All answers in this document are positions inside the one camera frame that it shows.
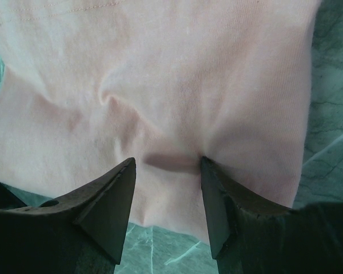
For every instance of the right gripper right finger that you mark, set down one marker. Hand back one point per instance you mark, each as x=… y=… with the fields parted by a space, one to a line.
x=251 y=234

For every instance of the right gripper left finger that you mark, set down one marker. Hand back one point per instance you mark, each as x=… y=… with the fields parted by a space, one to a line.
x=82 y=231

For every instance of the salmon orange t shirt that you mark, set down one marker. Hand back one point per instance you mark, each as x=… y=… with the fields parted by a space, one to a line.
x=88 y=84

